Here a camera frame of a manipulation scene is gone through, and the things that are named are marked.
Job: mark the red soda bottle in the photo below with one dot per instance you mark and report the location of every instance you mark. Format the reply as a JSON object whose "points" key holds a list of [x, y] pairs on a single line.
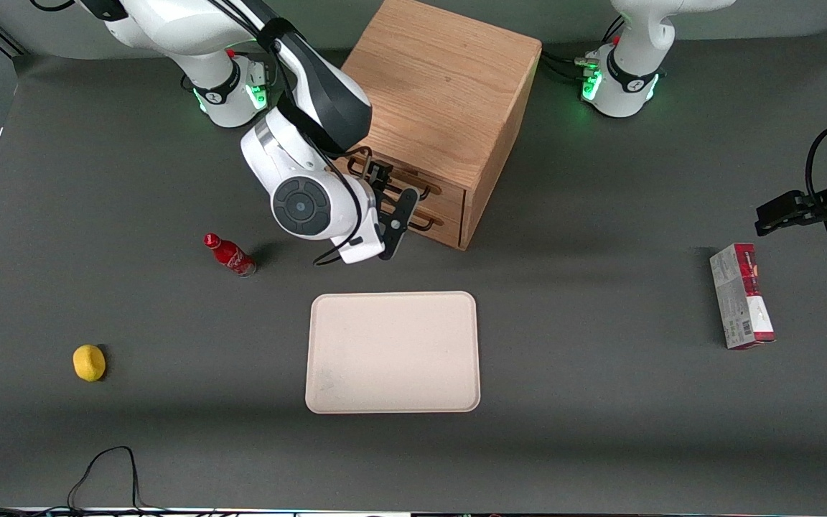
{"points": [[230, 256]]}

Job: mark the grey red carton box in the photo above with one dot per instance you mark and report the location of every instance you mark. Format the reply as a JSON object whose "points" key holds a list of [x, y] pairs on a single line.
{"points": [[740, 301]]}

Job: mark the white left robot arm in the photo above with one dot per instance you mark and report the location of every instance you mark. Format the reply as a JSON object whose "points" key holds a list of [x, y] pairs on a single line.
{"points": [[636, 72]]}

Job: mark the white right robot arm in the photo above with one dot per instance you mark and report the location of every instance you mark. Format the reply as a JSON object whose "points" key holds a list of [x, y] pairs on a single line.
{"points": [[298, 208]]}

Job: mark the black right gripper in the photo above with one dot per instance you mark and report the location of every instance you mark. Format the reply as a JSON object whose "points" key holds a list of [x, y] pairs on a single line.
{"points": [[377, 174]]}

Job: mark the beige plastic tray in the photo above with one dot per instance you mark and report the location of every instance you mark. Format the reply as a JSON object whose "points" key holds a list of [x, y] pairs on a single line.
{"points": [[392, 352]]}

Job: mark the yellow lemon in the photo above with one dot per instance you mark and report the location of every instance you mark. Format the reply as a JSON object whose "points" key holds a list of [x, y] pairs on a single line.
{"points": [[89, 362]]}

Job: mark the wooden drawer cabinet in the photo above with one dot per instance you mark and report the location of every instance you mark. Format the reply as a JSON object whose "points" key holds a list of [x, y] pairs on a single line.
{"points": [[449, 79]]}

